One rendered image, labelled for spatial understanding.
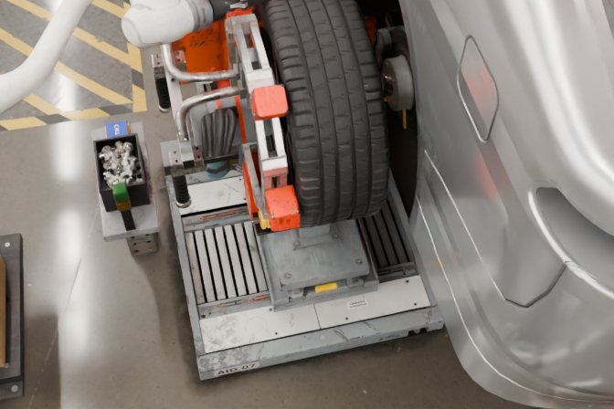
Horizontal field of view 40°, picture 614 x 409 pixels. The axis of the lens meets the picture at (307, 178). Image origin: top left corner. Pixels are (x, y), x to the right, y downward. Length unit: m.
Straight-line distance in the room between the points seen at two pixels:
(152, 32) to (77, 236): 1.35
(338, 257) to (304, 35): 0.96
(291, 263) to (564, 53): 1.58
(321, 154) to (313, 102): 0.13
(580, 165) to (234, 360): 1.69
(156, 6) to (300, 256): 1.11
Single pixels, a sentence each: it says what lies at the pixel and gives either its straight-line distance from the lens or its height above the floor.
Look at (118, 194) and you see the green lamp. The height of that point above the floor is 0.66.
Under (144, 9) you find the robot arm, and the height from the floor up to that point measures 1.28.
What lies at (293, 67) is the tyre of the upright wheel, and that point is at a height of 1.15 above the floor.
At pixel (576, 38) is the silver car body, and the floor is 1.68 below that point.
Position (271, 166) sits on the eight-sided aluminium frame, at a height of 0.97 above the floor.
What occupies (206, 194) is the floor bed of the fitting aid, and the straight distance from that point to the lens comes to 3.13.
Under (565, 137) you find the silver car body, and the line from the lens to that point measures 1.37.
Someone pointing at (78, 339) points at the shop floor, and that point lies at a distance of 3.00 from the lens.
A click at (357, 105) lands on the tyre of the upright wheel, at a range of 2.04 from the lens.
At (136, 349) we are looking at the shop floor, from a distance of 2.94.
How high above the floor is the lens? 2.64
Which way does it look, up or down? 54 degrees down
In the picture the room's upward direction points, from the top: 1 degrees clockwise
